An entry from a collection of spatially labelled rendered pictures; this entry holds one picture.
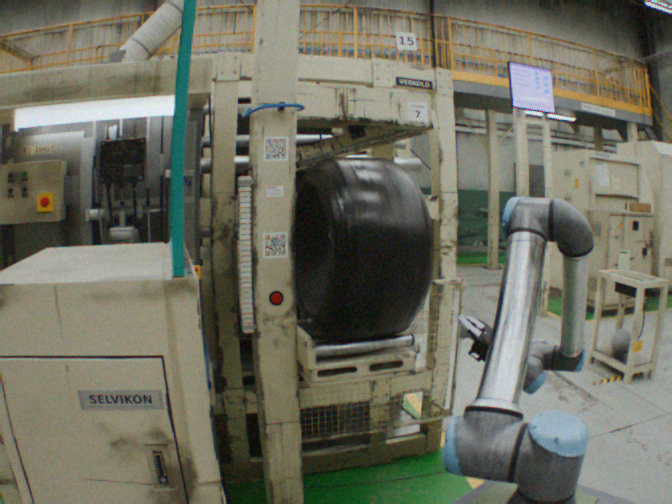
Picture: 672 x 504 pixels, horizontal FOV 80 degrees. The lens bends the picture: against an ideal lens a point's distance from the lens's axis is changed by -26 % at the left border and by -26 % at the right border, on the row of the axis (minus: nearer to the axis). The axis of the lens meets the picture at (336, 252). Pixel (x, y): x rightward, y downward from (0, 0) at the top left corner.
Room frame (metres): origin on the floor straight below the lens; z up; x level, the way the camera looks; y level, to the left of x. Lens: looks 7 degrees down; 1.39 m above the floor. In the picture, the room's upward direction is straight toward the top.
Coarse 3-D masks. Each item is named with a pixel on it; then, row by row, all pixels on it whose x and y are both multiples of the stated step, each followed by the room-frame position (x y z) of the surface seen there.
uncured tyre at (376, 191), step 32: (320, 160) 1.73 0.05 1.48; (352, 160) 1.65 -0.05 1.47; (384, 160) 1.70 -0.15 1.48; (320, 192) 1.59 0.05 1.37; (352, 192) 1.51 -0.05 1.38; (384, 192) 1.53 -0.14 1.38; (416, 192) 1.58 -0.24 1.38; (320, 224) 2.00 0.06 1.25; (352, 224) 1.46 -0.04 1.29; (384, 224) 1.48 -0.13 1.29; (416, 224) 1.51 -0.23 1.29; (320, 256) 2.00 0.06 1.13; (352, 256) 1.45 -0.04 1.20; (384, 256) 1.46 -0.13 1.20; (416, 256) 1.49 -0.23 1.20; (320, 288) 1.95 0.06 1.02; (352, 288) 1.45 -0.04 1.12; (384, 288) 1.47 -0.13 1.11; (416, 288) 1.51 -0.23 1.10; (320, 320) 1.60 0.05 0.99; (352, 320) 1.50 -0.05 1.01; (384, 320) 1.53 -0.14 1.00
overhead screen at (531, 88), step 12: (516, 72) 5.19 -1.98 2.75; (528, 72) 5.21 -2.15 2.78; (540, 72) 5.24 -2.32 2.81; (516, 84) 5.19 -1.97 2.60; (528, 84) 5.21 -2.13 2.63; (540, 84) 5.24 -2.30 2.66; (552, 84) 5.26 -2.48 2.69; (516, 96) 5.19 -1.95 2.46; (528, 96) 5.21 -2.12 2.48; (540, 96) 5.23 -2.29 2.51; (552, 96) 5.26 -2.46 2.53; (516, 108) 5.23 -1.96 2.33; (528, 108) 5.21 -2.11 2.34; (540, 108) 5.23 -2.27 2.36; (552, 108) 5.26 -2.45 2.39
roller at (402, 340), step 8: (384, 336) 1.64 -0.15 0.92; (392, 336) 1.64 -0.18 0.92; (400, 336) 1.64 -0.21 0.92; (408, 336) 1.65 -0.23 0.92; (320, 344) 1.56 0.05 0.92; (328, 344) 1.57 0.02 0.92; (336, 344) 1.57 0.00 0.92; (344, 344) 1.58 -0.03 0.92; (352, 344) 1.58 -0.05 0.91; (360, 344) 1.59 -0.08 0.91; (368, 344) 1.60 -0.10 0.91; (376, 344) 1.61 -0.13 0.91; (384, 344) 1.61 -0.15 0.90; (392, 344) 1.62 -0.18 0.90; (400, 344) 1.63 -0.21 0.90; (408, 344) 1.64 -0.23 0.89; (320, 352) 1.55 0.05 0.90; (328, 352) 1.55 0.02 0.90; (336, 352) 1.56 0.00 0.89; (344, 352) 1.57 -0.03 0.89; (352, 352) 1.58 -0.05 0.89; (360, 352) 1.60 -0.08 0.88
